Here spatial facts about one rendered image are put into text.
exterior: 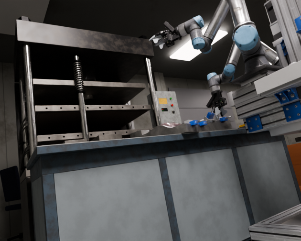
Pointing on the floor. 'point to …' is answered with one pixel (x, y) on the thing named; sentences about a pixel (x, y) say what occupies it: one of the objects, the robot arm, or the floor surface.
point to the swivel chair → (11, 190)
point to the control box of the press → (166, 107)
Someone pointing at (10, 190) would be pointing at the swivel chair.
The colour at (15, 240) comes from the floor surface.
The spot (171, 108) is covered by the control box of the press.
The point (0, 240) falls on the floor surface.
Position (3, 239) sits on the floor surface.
